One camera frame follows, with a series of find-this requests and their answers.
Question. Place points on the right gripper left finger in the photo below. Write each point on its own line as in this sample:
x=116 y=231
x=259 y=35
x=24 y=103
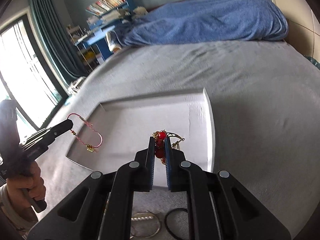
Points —
x=100 y=207

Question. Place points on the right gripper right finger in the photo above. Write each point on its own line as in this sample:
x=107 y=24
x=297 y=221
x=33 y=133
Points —
x=219 y=206

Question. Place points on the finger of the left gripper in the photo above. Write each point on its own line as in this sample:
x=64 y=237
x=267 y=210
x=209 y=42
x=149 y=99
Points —
x=47 y=136

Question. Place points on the red bead gold jewelry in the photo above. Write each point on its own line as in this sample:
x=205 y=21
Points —
x=159 y=137

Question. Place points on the left hand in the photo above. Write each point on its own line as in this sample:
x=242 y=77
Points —
x=34 y=185

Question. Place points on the window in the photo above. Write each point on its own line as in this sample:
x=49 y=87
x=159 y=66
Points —
x=27 y=79

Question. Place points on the white cardboard tray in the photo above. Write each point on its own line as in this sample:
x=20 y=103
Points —
x=123 y=127

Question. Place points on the green curtain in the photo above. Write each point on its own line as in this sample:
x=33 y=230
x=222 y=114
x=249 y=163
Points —
x=55 y=40

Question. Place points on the white shelf rack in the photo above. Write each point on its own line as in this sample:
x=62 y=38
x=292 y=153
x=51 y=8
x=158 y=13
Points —
x=85 y=52

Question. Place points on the grey bed cover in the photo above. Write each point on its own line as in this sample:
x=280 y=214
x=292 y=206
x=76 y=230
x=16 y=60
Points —
x=265 y=105

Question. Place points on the blue desk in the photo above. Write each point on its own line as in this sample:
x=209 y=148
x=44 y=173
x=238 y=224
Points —
x=100 y=26

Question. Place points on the row of books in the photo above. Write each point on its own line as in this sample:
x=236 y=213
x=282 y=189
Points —
x=101 y=7

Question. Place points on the blue blanket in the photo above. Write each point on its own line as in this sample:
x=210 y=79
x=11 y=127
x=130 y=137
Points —
x=196 y=21

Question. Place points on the beige wardrobe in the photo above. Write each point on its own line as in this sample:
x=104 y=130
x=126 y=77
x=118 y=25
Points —
x=303 y=26

